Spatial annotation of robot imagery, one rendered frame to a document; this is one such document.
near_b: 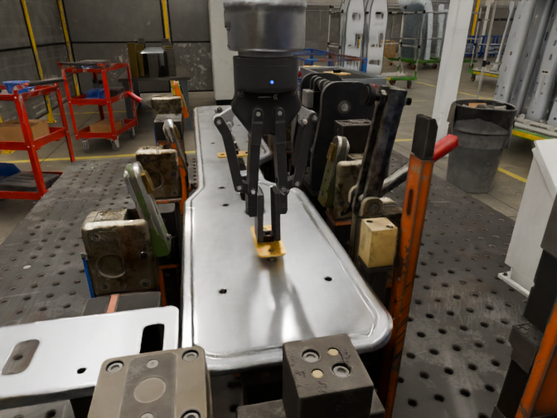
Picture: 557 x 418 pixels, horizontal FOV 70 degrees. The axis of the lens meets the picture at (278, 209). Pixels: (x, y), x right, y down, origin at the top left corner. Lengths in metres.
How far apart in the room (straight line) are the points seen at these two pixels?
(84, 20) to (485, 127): 6.89
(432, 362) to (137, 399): 0.66
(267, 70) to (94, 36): 8.03
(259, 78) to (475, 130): 3.19
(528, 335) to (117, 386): 0.30
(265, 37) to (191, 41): 7.85
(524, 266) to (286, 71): 0.82
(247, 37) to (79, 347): 0.35
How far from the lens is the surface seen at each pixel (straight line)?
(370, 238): 0.49
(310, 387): 0.27
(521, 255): 1.13
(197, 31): 8.29
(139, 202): 0.57
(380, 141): 0.54
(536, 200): 1.07
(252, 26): 0.45
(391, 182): 0.58
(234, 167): 0.50
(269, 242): 0.55
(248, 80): 0.46
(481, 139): 3.62
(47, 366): 0.45
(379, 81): 1.11
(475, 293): 1.10
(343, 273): 0.52
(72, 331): 0.48
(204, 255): 0.56
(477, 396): 0.84
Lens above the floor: 1.28
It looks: 24 degrees down
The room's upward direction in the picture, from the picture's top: straight up
